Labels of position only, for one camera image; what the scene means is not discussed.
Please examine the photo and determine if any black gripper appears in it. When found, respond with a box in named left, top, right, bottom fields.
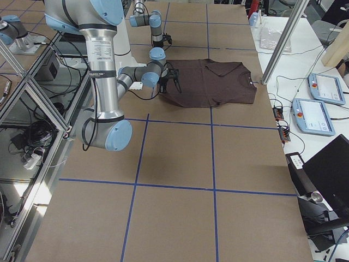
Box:
left=152, top=33, right=172, bottom=47
left=159, top=69, right=180, bottom=93

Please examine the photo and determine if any dark brown t-shirt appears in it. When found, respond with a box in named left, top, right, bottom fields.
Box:
left=162, top=59, right=257, bottom=108

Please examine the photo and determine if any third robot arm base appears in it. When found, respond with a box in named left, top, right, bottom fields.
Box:
left=1, top=15, right=46, bottom=55

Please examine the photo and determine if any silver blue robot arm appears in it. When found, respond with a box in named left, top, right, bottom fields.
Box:
left=44, top=1, right=179, bottom=151
left=129, top=0, right=172, bottom=48

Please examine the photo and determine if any red cylinder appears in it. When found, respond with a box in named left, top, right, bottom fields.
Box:
left=248, top=0, right=260, bottom=18

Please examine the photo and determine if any clear plastic bag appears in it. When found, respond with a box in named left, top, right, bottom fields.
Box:
left=258, top=27, right=283, bottom=53

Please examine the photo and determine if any orange black connector block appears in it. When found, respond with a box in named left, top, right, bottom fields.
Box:
left=272, top=106, right=291, bottom=144

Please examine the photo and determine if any near teach pendant tablet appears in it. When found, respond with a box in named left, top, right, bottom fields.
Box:
left=292, top=98, right=335, bottom=136

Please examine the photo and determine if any teach pendant tablet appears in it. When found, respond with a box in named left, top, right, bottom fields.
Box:
left=292, top=98, right=335, bottom=136
left=308, top=73, right=346, bottom=105

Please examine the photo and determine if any far teach pendant tablet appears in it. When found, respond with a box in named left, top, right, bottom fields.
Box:
left=308, top=73, right=346, bottom=105

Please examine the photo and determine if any white power strip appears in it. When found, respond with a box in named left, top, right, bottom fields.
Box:
left=23, top=153, right=41, bottom=170

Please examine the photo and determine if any black box with label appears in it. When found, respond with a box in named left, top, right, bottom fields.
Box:
left=285, top=152, right=316, bottom=197

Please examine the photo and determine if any black laptop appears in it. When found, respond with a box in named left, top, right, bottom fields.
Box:
left=303, top=134, right=348, bottom=218

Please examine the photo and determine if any silver metal cup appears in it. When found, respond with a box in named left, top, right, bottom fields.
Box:
left=310, top=192, right=323, bottom=204

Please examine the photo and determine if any aluminium frame post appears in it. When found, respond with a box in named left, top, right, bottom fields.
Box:
left=261, top=0, right=309, bottom=85

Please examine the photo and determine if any aluminium frame rack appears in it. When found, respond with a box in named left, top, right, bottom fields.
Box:
left=1, top=33, right=88, bottom=261

